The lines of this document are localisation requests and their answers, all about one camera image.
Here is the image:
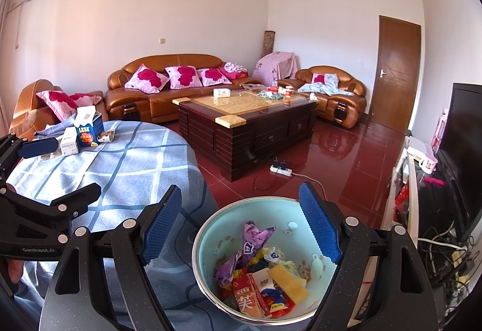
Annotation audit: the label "yellow sponge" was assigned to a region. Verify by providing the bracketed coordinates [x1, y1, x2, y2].
[268, 264, 310, 305]

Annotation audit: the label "purple snack wrapper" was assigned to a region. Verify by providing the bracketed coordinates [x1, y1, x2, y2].
[213, 221, 277, 289]

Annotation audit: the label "pale yellow printed bag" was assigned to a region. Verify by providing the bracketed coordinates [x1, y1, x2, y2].
[248, 247, 306, 286]

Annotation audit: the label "red plastic bag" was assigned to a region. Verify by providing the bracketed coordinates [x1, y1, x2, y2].
[218, 274, 271, 319]

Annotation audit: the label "mint green trash bin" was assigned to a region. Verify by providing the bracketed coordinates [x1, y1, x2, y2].
[192, 196, 336, 329]

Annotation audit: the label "person's left hand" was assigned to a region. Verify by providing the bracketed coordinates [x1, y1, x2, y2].
[7, 259, 24, 284]

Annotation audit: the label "folded blue plaid cloths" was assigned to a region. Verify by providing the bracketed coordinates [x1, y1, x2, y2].
[34, 114, 76, 139]

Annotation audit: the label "brown leather chaise sofa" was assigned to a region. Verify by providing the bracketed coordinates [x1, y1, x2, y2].
[9, 79, 109, 140]

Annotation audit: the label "white rectangular box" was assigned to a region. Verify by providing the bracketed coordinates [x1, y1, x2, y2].
[60, 126, 79, 156]

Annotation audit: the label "pink floral pillow on chaise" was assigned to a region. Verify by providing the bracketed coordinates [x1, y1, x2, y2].
[36, 90, 103, 121]

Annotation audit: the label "blue Look milk carton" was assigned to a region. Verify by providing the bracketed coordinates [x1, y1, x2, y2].
[74, 106, 104, 148]

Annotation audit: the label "small brown white box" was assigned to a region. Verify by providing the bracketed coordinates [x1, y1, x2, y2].
[97, 130, 115, 143]

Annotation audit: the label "long brown leather sofa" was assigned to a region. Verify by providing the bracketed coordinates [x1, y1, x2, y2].
[104, 53, 265, 124]

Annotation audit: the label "white mug with print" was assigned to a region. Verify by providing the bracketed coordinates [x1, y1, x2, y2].
[418, 156, 438, 175]

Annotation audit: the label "pink floral pillow left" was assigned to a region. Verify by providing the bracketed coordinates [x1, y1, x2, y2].
[124, 64, 169, 95]

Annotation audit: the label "white TV stand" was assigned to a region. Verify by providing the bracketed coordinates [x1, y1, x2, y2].
[381, 136, 435, 246]

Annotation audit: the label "black flat television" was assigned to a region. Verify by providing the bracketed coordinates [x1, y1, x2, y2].
[436, 83, 481, 241]

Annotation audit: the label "white power strip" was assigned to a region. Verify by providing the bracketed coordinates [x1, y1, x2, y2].
[270, 164, 293, 177]

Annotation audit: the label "pink floral pillow middle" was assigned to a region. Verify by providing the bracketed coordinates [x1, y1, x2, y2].
[165, 66, 203, 89]

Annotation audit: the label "brown leather armchair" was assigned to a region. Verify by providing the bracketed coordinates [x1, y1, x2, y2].
[278, 65, 367, 129]

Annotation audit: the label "dark wood coffee table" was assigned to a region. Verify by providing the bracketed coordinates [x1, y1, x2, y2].
[173, 90, 317, 182]

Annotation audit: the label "pink floral pillow right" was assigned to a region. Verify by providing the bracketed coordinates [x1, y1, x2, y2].
[197, 67, 232, 87]

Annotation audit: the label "white tissue box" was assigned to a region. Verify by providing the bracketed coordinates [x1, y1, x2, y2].
[212, 88, 231, 98]

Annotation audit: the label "brown wooden door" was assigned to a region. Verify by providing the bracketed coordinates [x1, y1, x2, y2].
[369, 15, 421, 133]

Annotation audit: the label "light blue cloth on armchair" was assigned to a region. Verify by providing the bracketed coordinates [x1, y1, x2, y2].
[297, 73, 354, 96]

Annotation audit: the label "folded pink blanket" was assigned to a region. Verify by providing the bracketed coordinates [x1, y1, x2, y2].
[218, 62, 248, 80]

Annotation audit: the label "pink cloth covered appliance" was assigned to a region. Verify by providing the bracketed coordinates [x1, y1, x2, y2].
[252, 51, 299, 86]

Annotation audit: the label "tall patterned floor lamp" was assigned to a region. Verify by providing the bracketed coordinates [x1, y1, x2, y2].
[261, 30, 275, 57]

